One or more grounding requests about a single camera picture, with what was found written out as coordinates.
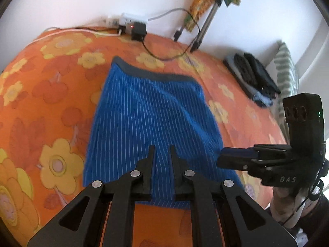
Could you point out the black power adapter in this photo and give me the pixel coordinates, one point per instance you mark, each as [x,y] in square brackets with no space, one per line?
[138,30]

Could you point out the white power strip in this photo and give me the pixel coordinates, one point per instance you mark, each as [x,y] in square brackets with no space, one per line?
[129,20]

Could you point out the orange floral bed sheet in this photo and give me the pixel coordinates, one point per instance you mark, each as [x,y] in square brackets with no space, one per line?
[51,95]

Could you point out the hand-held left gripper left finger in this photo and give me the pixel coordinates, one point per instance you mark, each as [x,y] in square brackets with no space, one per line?
[151,159]

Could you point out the person's right hand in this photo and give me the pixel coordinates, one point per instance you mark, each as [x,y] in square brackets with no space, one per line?
[284,205]

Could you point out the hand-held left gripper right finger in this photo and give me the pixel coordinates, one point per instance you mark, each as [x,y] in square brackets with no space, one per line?
[172,159]

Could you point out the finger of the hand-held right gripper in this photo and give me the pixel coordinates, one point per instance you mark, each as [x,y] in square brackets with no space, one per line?
[231,162]
[239,152]

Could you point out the grey folded garment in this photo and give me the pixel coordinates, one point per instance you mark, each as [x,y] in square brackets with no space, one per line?
[239,74]

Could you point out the yellow orange patterned cloth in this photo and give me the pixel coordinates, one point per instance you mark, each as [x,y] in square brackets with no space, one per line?
[203,0]

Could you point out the blue striped pants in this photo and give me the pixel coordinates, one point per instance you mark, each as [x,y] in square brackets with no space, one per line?
[151,113]

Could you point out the black folded garment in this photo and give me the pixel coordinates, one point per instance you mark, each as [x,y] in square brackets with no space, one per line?
[259,74]

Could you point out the green striped pillow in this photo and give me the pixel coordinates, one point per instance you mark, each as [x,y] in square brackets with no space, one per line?
[285,74]

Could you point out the light blue folded garment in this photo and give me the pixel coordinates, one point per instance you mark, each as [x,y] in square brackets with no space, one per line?
[262,100]

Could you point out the metal tripod stand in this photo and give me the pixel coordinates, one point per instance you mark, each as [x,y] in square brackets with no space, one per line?
[209,18]

